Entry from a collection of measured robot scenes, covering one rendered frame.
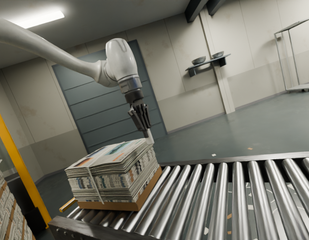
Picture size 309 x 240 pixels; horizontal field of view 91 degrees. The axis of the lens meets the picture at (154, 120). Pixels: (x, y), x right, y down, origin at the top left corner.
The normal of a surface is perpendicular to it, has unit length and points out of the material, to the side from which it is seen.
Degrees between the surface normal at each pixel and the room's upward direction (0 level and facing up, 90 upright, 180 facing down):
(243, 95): 90
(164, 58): 90
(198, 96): 90
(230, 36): 90
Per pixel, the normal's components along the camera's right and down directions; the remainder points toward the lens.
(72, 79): 0.10, 0.11
